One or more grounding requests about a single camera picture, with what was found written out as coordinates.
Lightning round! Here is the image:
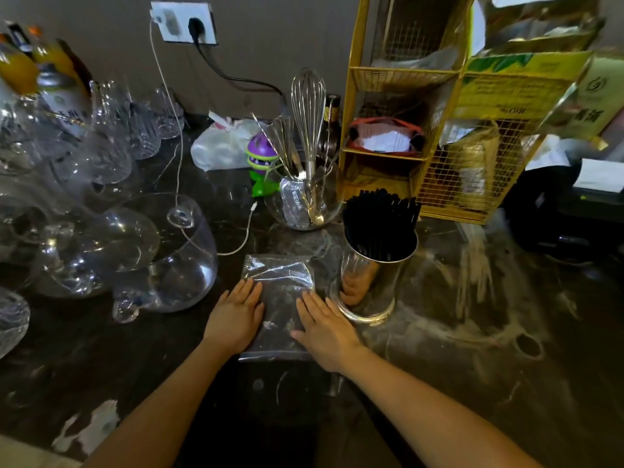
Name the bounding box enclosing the black plug with cable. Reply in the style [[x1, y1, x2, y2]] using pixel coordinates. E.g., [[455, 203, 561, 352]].
[[187, 17, 289, 109]]

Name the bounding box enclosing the bundle of black straws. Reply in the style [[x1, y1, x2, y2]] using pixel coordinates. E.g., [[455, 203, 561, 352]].
[[342, 188, 423, 263]]

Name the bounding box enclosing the clear plastic zip bag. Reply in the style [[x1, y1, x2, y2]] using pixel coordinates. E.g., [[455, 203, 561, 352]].
[[238, 253, 317, 362]]

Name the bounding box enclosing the black machine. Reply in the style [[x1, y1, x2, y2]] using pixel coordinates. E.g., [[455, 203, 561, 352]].
[[501, 161, 624, 265]]

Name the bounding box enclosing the silver can white label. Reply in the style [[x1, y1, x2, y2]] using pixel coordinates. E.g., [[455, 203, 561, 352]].
[[36, 62, 94, 138]]

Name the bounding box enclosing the large clear glass pitcher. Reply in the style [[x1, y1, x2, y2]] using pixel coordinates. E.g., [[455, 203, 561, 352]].
[[111, 192, 219, 325]]

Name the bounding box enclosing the steel balloon whisk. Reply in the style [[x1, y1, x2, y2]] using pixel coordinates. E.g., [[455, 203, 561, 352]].
[[291, 67, 328, 190]]

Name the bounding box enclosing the steel bar utensils bundle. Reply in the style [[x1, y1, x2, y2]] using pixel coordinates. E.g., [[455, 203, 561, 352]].
[[251, 112, 307, 182]]

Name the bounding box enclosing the person's left forearm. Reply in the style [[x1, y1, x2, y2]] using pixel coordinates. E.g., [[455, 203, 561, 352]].
[[82, 336, 242, 468]]

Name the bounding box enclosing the orange drink bottle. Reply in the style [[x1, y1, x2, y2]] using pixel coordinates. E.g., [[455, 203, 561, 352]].
[[0, 38, 40, 96], [26, 26, 82, 82]]

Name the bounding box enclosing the clear packet in bowl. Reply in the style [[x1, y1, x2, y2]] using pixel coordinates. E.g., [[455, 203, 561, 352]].
[[281, 177, 313, 228]]

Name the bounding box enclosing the person's left hand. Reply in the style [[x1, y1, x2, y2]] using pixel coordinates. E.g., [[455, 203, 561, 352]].
[[202, 278, 266, 357]]

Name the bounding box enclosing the red basket with white papers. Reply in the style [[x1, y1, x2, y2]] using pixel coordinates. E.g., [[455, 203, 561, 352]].
[[346, 116, 425, 158]]

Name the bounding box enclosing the dark glass bottle gold cap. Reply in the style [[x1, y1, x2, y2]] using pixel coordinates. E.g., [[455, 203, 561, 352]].
[[319, 94, 342, 162]]

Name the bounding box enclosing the white charger with cable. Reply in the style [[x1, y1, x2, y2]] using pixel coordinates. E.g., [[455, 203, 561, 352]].
[[148, 9, 258, 257]]

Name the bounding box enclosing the shiny steel cup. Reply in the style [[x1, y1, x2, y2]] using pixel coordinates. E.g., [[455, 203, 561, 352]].
[[330, 229, 419, 326]]

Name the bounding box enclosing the group of clear glass cups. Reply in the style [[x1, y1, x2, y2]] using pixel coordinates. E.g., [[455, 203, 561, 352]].
[[0, 80, 186, 268]]

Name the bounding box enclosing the green printed box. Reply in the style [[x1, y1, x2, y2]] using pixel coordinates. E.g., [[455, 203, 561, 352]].
[[540, 55, 624, 142]]

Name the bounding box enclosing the person's right hand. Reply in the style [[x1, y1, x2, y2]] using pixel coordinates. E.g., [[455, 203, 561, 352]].
[[290, 290, 366, 375]]

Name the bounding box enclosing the white wall socket plate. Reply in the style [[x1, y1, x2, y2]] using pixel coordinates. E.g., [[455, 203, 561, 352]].
[[149, 0, 218, 46]]

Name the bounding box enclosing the clear glass jug with handle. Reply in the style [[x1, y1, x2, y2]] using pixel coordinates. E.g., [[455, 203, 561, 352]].
[[33, 206, 162, 299]]

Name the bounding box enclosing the white paper sheet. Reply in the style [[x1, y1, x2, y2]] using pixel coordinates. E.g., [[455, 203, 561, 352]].
[[572, 158, 624, 194]]

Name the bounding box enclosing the white plastic bag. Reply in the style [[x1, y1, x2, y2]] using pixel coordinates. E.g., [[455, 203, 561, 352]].
[[189, 111, 264, 172]]

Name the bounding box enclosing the yellow and green carton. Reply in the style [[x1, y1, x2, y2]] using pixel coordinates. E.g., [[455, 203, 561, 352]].
[[455, 50, 594, 123]]

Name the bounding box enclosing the purple and green plant toy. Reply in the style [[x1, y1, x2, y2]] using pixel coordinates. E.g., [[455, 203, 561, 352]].
[[245, 132, 281, 198]]

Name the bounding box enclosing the person's right forearm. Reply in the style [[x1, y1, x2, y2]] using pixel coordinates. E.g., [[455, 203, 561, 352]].
[[336, 346, 543, 468]]

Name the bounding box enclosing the ribbed clear glass bowl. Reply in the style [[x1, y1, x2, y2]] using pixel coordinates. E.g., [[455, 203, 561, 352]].
[[0, 287, 31, 359]]

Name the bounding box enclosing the yellow wire shelf rack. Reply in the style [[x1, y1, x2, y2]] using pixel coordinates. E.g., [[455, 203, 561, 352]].
[[337, 0, 596, 225]]

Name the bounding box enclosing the round glass utensil bowl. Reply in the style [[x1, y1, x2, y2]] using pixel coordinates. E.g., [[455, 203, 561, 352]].
[[263, 162, 345, 232]]

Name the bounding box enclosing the brown paper bag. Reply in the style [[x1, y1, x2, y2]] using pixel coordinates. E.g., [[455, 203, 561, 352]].
[[438, 121, 501, 211]]

